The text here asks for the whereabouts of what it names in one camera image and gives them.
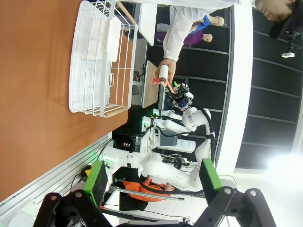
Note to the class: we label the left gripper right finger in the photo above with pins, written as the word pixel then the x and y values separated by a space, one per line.
pixel 210 175

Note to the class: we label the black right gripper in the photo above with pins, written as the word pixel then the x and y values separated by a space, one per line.
pixel 180 98

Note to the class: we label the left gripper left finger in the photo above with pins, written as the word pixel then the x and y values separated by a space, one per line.
pixel 94 179

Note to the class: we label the peach lint roller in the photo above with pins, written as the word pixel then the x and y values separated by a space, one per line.
pixel 163 72

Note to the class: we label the person's white-sleeved right forearm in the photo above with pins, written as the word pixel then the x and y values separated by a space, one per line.
pixel 180 30

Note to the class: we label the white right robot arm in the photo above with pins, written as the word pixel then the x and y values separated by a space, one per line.
pixel 189 118

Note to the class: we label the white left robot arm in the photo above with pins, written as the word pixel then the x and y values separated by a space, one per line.
pixel 161 170

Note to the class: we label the person's right hand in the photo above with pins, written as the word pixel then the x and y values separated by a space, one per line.
pixel 172 71

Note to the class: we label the yellow emergency stop button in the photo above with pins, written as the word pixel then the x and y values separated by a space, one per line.
pixel 87 173

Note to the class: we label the small red white object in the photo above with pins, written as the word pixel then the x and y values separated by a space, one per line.
pixel 155 82

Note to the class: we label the light wooden board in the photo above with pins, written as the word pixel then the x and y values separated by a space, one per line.
pixel 149 94

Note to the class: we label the white rounded housing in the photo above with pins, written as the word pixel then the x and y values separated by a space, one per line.
pixel 187 145

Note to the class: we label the black box with red display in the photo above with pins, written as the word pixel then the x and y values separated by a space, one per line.
pixel 123 142

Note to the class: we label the grey monitor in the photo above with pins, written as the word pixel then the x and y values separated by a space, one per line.
pixel 168 140

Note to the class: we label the person in orange jacket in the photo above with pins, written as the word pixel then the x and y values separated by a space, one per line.
pixel 146 190

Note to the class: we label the mannequin in purple clothes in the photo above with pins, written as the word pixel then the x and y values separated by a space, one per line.
pixel 194 37

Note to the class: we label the white background table top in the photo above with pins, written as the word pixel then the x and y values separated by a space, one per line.
pixel 146 23

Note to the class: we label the white plastic holder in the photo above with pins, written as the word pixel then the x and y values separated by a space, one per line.
pixel 113 40

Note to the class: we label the mannequin in blue clothes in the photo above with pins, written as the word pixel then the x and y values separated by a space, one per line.
pixel 217 20

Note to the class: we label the person's white coat torso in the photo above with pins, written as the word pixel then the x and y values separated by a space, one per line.
pixel 213 3

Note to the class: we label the person's blurred head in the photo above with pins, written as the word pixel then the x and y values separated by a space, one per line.
pixel 272 9

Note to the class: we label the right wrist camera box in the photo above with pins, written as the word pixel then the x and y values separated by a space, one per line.
pixel 185 88

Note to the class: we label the aluminium table edge rail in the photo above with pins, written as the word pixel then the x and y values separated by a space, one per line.
pixel 47 179

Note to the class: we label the black camera on mount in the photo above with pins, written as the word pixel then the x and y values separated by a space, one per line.
pixel 290 47

